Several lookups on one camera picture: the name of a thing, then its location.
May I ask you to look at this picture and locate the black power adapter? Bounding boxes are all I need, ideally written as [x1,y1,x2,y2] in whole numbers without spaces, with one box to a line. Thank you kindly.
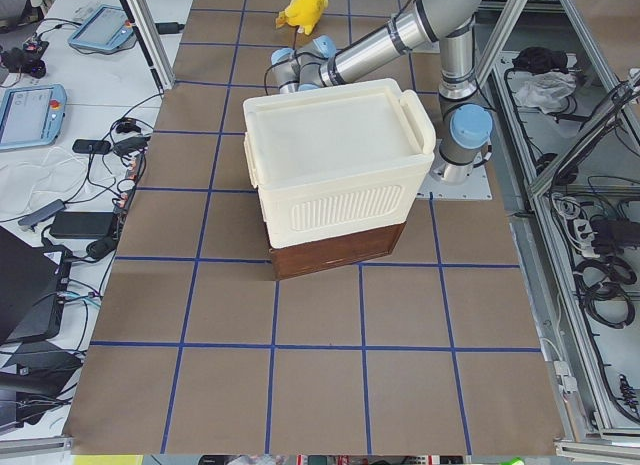
[155,22,185,35]

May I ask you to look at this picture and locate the black cloth bundle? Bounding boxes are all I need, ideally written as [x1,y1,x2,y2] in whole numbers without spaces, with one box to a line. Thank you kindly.
[512,47,568,75]

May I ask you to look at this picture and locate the blue teach pendant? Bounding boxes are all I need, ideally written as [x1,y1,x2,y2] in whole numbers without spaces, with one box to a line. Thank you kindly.
[1,84,67,151]
[67,5,135,54]

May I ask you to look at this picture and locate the cream plastic storage box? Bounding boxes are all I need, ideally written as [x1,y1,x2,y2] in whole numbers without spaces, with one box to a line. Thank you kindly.
[243,79,436,249]

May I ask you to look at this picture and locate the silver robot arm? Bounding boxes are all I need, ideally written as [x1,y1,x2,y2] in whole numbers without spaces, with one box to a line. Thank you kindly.
[245,0,481,187]

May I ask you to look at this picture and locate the brown wooden drawer cabinet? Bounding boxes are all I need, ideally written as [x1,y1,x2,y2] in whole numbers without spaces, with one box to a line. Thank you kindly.
[269,222,406,280]

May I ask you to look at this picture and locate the near blue teach pendant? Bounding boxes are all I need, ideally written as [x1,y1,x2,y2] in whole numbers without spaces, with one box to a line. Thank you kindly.
[1,84,67,151]

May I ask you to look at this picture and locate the yellow plush toy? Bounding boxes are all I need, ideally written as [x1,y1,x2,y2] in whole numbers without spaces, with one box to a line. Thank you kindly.
[275,0,329,36]

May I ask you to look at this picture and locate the white crumpled cloth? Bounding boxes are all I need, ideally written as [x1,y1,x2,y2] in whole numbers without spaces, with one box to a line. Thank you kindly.
[514,71,577,114]

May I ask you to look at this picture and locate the far blue teach pendant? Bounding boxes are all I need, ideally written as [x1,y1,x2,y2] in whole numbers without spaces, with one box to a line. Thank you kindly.
[67,5,135,54]

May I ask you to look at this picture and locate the large black power brick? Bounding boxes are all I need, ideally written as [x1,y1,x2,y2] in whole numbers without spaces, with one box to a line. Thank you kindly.
[50,211,115,239]

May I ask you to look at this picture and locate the black coiled cable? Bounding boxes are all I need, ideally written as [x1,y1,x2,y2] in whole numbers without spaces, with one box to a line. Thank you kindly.
[582,280,632,331]

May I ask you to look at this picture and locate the grey usb hub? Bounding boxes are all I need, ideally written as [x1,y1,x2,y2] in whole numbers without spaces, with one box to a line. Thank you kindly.
[18,199,66,229]

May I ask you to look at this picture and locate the aluminium frame post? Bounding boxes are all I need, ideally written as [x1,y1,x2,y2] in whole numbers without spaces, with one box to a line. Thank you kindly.
[119,0,175,93]

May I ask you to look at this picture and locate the black laptop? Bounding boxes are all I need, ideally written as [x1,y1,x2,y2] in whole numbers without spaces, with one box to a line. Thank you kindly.
[1,229,71,344]

